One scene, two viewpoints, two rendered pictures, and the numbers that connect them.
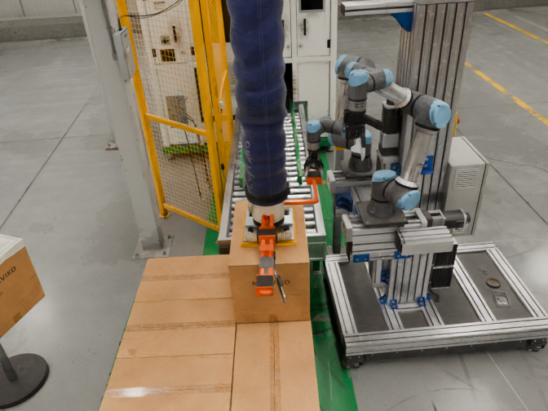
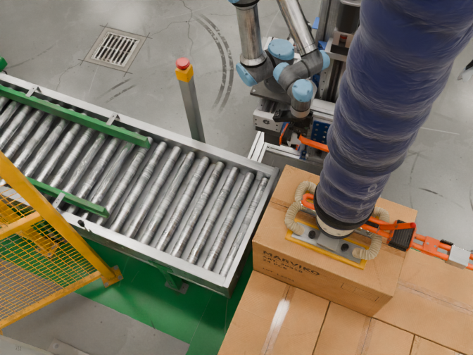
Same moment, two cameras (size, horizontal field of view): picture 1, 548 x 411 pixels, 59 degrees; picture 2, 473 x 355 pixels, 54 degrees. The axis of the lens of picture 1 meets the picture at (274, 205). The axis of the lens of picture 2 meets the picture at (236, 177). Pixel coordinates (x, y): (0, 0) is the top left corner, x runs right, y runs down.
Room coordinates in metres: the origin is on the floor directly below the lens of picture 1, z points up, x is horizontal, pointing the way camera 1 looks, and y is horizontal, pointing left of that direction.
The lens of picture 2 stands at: (2.19, 0.85, 2.80)
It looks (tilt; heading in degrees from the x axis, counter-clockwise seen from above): 62 degrees down; 297
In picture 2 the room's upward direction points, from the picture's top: 5 degrees counter-clockwise
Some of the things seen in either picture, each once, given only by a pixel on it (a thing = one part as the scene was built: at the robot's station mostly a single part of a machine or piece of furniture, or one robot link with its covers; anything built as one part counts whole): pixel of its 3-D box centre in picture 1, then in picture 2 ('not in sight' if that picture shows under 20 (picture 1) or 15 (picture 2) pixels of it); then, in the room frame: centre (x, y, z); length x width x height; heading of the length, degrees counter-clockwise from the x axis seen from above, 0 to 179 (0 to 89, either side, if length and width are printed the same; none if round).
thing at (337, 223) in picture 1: (338, 199); (195, 124); (3.10, -0.48, 0.50); 0.07 x 0.07 x 1.00; 89
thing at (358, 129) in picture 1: (354, 122); not in sight; (1.86, -0.35, 1.66); 0.09 x 0.08 x 0.12; 92
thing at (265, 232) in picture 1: (267, 236); (401, 235); (1.91, 0.04, 1.07); 0.10 x 0.08 x 0.06; 88
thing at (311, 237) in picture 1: (271, 240); (253, 225); (2.53, 0.03, 0.58); 0.70 x 0.03 x 0.06; 89
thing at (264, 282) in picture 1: (264, 285); not in sight; (1.56, 0.06, 1.07); 0.08 x 0.07 x 0.05; 178
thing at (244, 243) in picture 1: (251, 224); (327, 241); (2.16, 0.13, 0.97); 0.34 x 0.10 x 0.05; 178
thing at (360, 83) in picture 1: (359, 85); not in sight; (1.86, -0.36, 1.82); 0.09 x 0.08 x 0.11; 118
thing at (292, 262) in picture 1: (271, 257); (329, 241); (2.15, 0.03, 0.74); 0.60 x 0.40 x 0.40; 178
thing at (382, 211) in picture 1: (382, 203); not in sight; (2.12, -0.56, 1.09); 0.15 x 0.15 x 0.10
